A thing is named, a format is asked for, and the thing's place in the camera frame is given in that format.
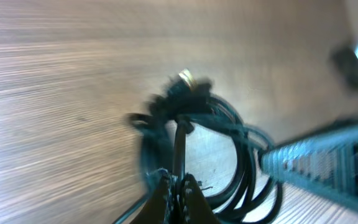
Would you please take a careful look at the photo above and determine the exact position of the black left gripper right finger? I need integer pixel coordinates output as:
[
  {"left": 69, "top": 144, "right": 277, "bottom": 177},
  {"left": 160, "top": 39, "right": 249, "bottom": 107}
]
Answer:
[{"left": 180, "top": 174, "right": 220, "bottom": 224}]

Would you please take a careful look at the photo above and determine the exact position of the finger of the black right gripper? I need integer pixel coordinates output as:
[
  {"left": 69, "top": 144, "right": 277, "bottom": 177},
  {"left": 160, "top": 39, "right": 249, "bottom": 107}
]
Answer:
[{"left": 260, "top": 125, "right": 358, "bottom": 212}]

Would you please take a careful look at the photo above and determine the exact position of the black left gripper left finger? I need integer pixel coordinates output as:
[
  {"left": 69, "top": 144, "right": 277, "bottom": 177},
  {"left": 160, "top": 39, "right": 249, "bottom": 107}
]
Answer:
[{"left": 131, "top": 169, "right": 175, "bottom": 224}]

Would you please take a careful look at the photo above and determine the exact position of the black cable bundle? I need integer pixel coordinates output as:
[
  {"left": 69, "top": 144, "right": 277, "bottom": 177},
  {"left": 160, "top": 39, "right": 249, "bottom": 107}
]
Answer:
[{"left": 112, "top": 68, "right": 284, "bottom": 224}]

